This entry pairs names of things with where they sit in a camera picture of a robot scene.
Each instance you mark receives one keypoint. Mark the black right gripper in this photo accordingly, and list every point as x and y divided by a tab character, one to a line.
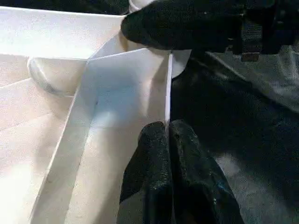
266	23

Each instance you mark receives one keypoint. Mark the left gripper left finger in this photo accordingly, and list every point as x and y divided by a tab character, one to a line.
147	186

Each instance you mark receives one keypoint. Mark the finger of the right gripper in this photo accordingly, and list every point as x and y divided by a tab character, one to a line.
177	25

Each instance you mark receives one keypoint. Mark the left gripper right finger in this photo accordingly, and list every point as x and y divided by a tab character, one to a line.
201	186

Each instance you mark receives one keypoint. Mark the white plastic table leg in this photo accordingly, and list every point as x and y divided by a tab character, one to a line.
136	4

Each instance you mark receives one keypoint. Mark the white plastic table top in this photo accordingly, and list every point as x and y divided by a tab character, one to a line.
46	93

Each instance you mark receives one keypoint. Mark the black plastic mat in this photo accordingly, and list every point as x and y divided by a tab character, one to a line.
243	140

